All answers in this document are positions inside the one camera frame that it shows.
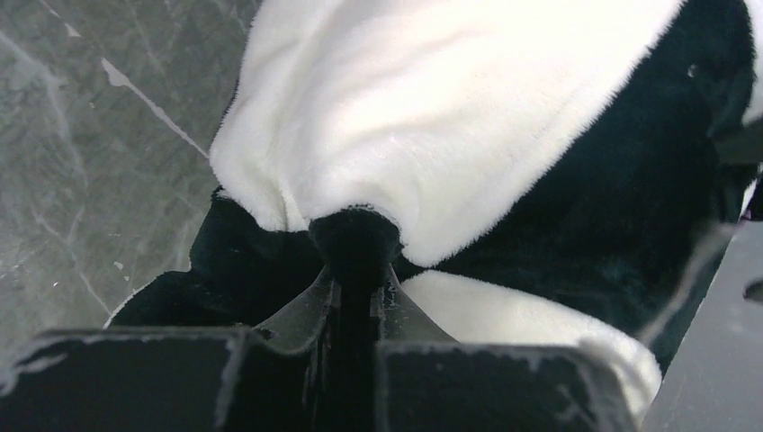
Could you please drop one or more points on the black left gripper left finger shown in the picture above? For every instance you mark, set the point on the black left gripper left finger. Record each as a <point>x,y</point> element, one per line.
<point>272,377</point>

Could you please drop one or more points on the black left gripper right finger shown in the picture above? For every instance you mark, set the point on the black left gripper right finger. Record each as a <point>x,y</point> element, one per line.
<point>425,381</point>

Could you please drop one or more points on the black white checkered pillowcase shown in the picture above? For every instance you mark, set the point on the black white checkered pillowcase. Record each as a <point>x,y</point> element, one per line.
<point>533,172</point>

